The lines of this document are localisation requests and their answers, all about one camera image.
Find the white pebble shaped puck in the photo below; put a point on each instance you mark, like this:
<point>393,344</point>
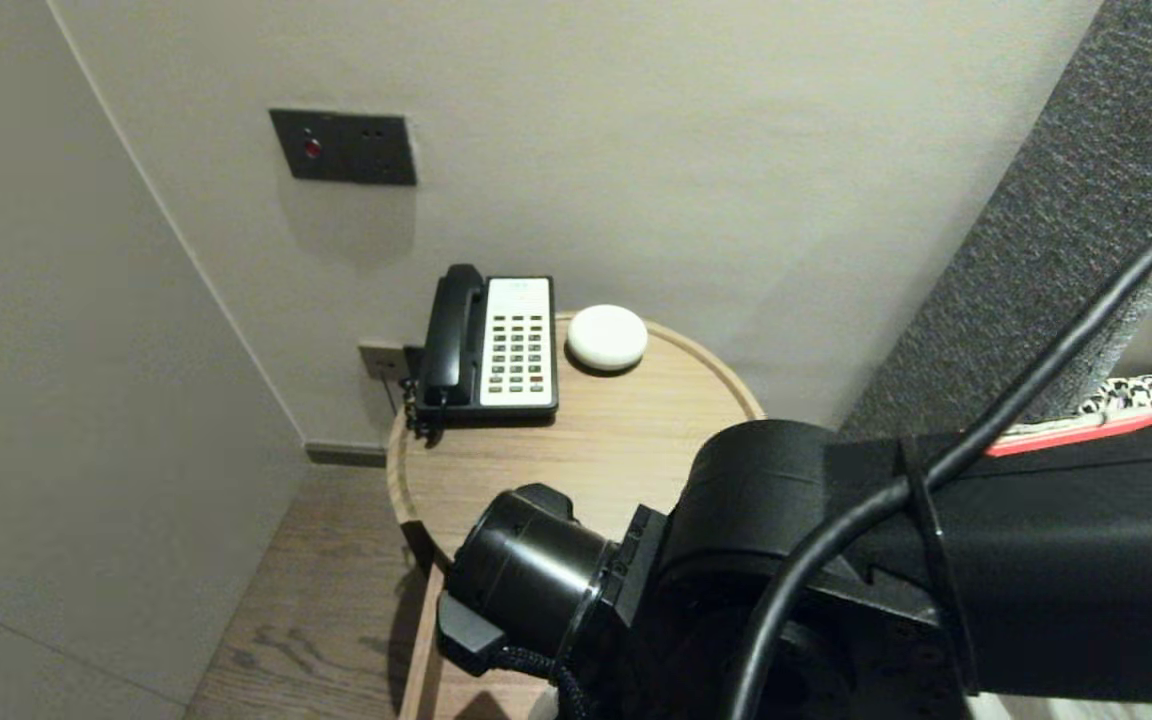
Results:
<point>606,337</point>

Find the dark wall switch panel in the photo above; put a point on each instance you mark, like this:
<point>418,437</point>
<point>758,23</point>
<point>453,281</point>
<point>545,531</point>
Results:
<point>346,147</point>

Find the black white keypad telephone base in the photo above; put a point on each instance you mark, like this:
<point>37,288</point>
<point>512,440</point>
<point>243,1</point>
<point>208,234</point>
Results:
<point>518,350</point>

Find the black telephone handset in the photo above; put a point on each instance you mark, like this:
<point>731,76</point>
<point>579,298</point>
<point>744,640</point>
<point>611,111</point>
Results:
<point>451,335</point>

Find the grey fabric headboard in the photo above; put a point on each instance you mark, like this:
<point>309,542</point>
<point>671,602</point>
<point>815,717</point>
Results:
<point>1036,220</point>

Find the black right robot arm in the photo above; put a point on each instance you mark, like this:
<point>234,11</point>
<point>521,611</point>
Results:
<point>1066,580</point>

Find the grey wall socket plate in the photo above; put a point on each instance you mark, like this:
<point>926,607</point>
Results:
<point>378,363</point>

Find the black white houndstooth pillow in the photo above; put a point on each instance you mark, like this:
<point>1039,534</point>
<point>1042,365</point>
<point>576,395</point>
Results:
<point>1146,390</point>

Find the white bed sheet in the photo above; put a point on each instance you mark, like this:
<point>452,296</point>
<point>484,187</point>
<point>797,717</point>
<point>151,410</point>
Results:
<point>1086,712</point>

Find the round wooden bedside table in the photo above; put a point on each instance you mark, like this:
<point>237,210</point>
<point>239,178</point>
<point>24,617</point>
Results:
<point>586,450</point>

